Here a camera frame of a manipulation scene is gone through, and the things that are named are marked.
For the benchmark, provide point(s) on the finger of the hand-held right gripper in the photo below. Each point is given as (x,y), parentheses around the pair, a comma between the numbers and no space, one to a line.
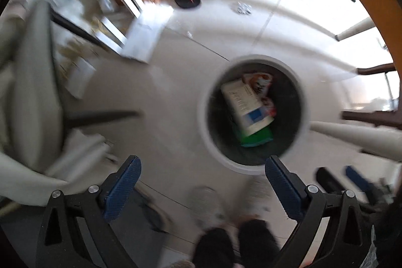
(358,177)
(328,180)

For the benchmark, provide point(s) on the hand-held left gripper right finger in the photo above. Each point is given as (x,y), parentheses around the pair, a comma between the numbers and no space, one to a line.
(282,189)

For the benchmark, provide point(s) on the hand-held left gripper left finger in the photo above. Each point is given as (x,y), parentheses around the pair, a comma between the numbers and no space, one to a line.
(122,189)

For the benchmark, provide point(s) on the white round trash bin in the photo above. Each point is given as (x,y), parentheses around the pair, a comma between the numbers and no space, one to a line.
(292,117)

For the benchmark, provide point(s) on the person's right forearm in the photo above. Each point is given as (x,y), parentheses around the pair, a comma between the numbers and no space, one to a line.
(389,235)

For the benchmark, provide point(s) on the grey fuzzy slipper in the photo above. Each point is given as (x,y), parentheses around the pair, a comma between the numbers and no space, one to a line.
(259,195)
(205,205)

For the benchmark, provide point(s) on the table with white legs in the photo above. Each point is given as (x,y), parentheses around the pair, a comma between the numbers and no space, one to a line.
(345,133)

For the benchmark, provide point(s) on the green packet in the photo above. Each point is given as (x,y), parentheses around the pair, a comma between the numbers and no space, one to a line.
(257,138)

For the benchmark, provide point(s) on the brown wooden chair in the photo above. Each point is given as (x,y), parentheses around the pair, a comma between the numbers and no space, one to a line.
(370,118)

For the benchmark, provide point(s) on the person's left leg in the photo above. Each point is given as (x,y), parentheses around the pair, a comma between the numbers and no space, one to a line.
(215,250)

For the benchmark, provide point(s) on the white box with blue label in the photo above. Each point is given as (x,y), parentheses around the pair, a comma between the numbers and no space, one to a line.
(241,104)

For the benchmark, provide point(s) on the orange snack packet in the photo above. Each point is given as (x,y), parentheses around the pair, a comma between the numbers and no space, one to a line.
(257,81)

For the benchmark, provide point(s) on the grey folding chair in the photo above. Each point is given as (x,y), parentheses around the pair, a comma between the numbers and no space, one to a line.
(34,82)

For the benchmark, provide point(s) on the white flat carton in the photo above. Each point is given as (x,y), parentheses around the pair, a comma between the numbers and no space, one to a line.
(146,32)

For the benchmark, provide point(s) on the crumpled silver wrapper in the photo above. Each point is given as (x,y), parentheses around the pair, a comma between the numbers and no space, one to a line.
(241,8)

